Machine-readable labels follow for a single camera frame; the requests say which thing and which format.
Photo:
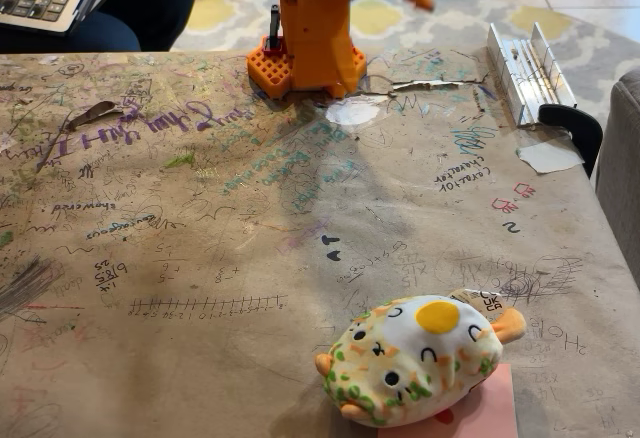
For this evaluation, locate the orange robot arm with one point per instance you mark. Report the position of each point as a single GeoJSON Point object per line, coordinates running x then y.
{"type": "Point", "coordinates": [320, 38]}

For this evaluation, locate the white tape piece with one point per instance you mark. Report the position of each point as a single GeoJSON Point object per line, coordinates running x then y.
{"type": "Point", "coordinates": [547, 157]}

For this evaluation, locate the person's leg blue trousers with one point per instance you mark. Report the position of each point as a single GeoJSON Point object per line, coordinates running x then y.
{"type": "Point", "coordinates": [145, 3]}

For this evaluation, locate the grey sofa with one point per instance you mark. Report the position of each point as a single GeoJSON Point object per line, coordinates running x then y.
{"type": "Point", "coordinates": [620, 168]}

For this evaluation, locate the white plush toy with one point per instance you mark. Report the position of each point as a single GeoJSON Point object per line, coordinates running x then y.
{"type": "Point", "coordinates": [420, 358]}

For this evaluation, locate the pink sticky note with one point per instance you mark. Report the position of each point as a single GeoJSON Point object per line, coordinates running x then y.
{"type": "Point", "coordinates": [495, 408]}

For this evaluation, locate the grey yellow patterned rug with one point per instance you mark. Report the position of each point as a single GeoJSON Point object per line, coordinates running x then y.
{"type": "Point", "coordinates": [465, 23]}

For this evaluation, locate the scribbled brown paper table cover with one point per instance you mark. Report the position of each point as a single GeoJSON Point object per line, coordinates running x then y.
{"type": "Point", "coordinates": [200, 358]}

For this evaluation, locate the black upright plug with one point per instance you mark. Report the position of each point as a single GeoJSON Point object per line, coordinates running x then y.
{"type": "Point", "coordinates": [275, 28]}

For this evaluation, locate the dark red object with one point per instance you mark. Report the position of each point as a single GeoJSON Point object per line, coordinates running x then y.
{"type": "Point", "coordinates": [446, 415]}

